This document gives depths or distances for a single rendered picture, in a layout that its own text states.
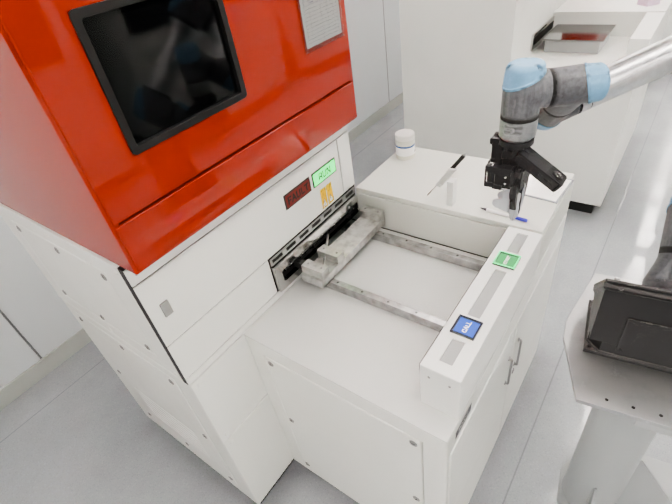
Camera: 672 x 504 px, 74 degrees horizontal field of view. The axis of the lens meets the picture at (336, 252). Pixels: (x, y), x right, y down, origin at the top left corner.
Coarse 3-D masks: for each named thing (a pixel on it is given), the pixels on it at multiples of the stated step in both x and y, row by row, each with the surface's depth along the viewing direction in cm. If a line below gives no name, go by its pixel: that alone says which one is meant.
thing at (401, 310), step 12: (336, 288) 135; (348, 288) 132; (360, 288) 132; (360, 300) 132; (372, 300) 128; (384, 300) 126; (396, 312) 125; (408, 312) 122; (420, 312) 121; (420, 324) 121; (432, 324) 118; (444, 324) 117
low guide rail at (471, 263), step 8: (384, 232) 151; (384, 240) 151; (392, 240) 149; (400, 240) 147; (408, 240) 146; (408, 248) 146; (416, 248) 144; (424, 248) 142; (432, 248) 141; (440, 248) 141; (432, 256) 142; (440, 256) 140; (448, 256) 138; (456, 256) 137; (464, 256) 136; (456, 264) 138; (464, 264) 136; (472, 264) 134; (480, 264) 132
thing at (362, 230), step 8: (352, 224) 152; (360, 224) 152; (368, 224) 151; (376, 224) 150; (344, 232) 149; (352, 232) 149; (360, 232) 148; (368, 232) 147; (376, 232) 151; (336, 240) 146; (344, 240) 146; (352, 240) 145; (360, 240) 145; (368, 240) 148; (336, 248) 143; (344, 248) 143; (352, 248) 142; (360, 248) 145; (344, 256) 139; (352, 256) 142; (328, 264) 137; (336, 264) 137; (344, 264) 140; (336, 272) 137; (304, 280) 137; (312, 280) 134; (320, 280) 132; (328, 280) 135
